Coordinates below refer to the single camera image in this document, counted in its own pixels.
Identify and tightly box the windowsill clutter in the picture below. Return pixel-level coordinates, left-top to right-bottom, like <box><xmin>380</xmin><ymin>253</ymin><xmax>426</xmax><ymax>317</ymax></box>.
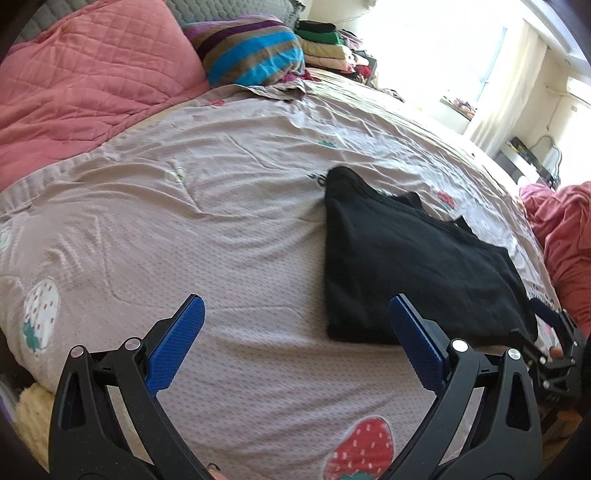
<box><xmin>441</xmin><ymin>95</ymin><xmax>478</xmax><ymax>121</ymax></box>

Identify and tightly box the pink quilted blanket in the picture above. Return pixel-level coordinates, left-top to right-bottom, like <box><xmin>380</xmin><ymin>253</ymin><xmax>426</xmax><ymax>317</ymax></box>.
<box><xmin>0</xmin><ymin>0</ymin><xmax>211</xmax><ymax>192</ymax></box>

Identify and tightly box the yellow fluffy cloth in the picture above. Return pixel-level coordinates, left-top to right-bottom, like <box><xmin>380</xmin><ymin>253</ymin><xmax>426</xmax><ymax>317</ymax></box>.
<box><xmin>16</xmin><ymin>383</ymin><xmax>61</xmax><ymax>467</ymax></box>

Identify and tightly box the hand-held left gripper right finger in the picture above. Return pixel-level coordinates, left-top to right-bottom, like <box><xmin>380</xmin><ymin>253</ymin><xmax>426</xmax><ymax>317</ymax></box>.
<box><xmin>388</xmin><ymin>294</ymin><xmax>543</xmax><ymax>480</ymax></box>

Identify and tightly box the white curtain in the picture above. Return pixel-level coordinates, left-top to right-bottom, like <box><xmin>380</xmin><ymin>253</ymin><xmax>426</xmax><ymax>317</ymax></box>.
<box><xmin>468</xmin><ymin>18</ymin><xmax>550</xmax><ymax>158</ymax></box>

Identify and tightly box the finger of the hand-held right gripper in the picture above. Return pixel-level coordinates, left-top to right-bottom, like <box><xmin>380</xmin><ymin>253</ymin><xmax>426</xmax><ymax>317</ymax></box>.
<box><xmin>510</xmin><ymin>330</ymin><xmax>555</xmax><ymax>370</ymax></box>
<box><xmin>529</xmin><ymin>298</ymin><xmax>578</xmax><ymax>342</ymax></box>

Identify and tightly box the black garment with orange cuffs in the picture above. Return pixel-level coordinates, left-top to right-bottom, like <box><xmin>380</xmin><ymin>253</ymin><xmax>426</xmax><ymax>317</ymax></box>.
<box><xmin>323</xmin><ymin>166</ymin><xmax>539</xmax><ymax>347</ymax></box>

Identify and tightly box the crumpled pink cloth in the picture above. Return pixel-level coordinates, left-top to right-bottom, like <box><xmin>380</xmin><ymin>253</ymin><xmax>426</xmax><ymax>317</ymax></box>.
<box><xmin>519</xmin><ymin>182</ymin><xmax>591</xmax><ymax>335</ymax></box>

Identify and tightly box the grey quilted pillow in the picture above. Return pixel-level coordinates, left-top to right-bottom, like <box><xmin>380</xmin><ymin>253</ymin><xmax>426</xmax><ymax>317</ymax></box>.
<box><xmin>166</xmin><ymin>0</ymin><xmax>305</xmax><ymax>31</ymax></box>

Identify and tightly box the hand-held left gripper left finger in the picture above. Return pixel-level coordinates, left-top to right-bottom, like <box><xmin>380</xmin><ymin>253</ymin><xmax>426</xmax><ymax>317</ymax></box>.
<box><xmin>47</xmin><ymin>294</ymin><xmax>213</xmax><ymax>480</ymax></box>

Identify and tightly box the striped knitted pillow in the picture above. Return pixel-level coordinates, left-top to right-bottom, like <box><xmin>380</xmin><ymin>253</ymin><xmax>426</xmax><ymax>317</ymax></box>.
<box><xmin>182</xmin><ymin>16</ymin><xmax>306</xmax><ymax>88</ymax></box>

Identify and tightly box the stack of folded clothes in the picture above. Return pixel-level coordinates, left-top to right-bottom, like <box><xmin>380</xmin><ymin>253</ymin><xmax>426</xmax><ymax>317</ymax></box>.
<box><xmin>294</xmin><ymin>19</ymin><xmax>379</xmax><ymax>86</ymax></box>

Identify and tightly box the cluttered dark desk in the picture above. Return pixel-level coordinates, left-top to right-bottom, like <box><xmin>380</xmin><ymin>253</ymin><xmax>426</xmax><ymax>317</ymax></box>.
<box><xmin>496</xmin><ymin>134</ymin><xmax>566</xmax><ymax>188</ymax></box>

